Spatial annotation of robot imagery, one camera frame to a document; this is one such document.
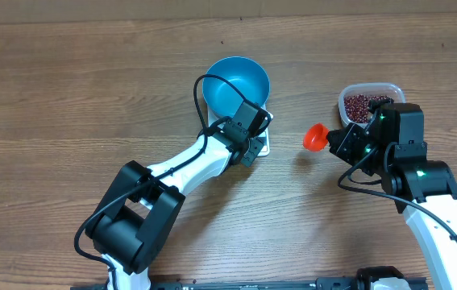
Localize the clear plastic container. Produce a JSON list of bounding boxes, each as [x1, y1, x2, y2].
[[338, 83, 406, 127]]

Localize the white digital kitchen scale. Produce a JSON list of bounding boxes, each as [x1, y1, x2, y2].
[[207, 106, 271, 157]]

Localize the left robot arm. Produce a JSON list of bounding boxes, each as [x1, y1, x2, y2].
[[74, 117, 267, 289]]

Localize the blue metal bowl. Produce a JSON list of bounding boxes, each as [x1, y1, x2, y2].
[[202, 56, 271, 118]]

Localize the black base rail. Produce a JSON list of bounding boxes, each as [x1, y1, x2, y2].
[[70, 265, 429, 290]]

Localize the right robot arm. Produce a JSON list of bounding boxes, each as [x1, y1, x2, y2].
[[326, 102, 457, 289]]

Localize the orange scoop with blue handle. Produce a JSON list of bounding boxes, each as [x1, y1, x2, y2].
[[303, 123, 329, 152]]

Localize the red beans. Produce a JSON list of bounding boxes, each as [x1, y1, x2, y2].
[[343, 94, 389, 123]]

